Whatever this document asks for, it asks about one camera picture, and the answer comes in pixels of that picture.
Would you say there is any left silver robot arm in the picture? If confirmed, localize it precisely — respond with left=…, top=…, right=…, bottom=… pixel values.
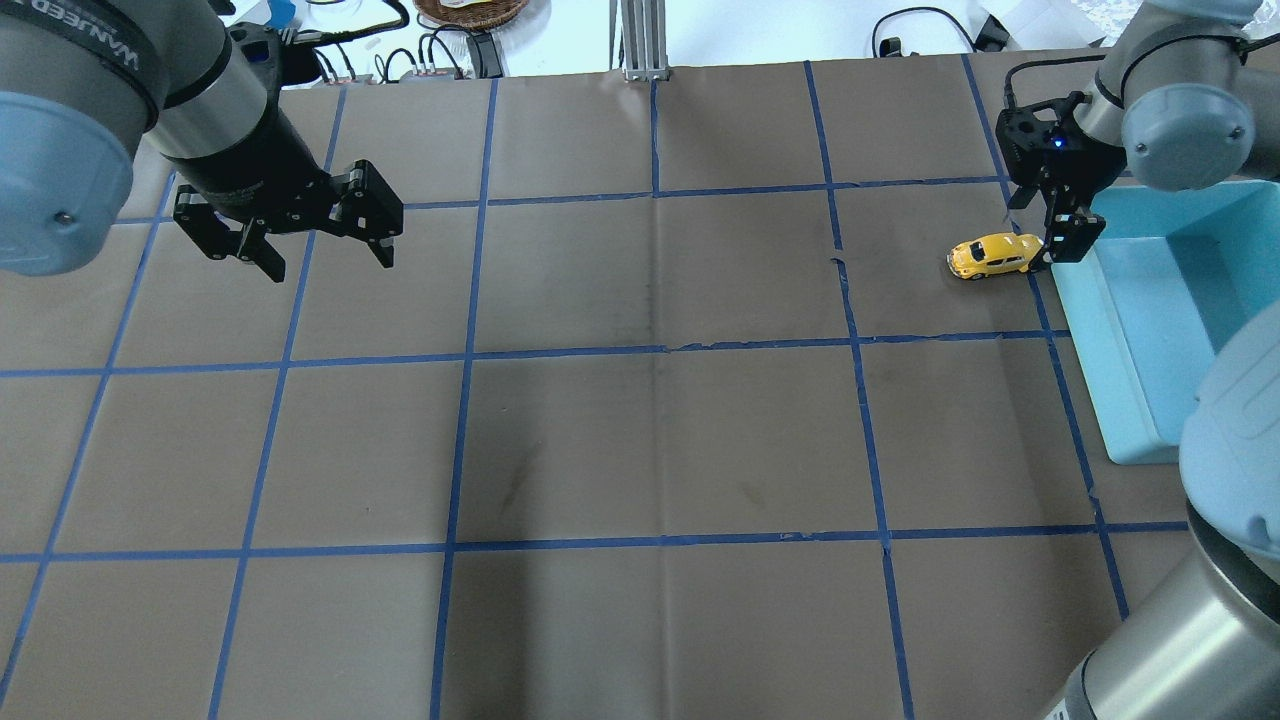
left=1, top=1, right=410, bottom=283

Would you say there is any light blue plastic bin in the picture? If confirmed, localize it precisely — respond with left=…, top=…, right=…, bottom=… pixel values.
left=1052, top=181, right=1279, bottom=465

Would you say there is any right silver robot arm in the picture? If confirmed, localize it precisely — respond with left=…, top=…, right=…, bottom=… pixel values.
left=995, top=1, right=1279, bottom=719

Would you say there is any yellow beetle toy car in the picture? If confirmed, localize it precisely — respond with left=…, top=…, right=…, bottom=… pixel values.
left=945, top=232, right=1044, bottom=281

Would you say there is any brown paper table cover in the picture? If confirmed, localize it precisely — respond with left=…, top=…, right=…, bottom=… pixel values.
left=3, top=54, right=1190, bottom=719

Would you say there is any wicker snack basket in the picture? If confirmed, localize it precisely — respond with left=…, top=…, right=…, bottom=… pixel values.
left=412, top=1, right=530, bottom=31

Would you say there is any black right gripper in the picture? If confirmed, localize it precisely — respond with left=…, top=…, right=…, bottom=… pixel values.
left=1000, top=92, right=1126, bottom=265

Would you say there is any aluminium frame post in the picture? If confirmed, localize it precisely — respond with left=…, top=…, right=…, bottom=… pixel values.
left=609, top=1, right=671, bottom=83

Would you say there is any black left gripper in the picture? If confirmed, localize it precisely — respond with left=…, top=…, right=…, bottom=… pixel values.
left=172, top=142, right=404, bottom=283

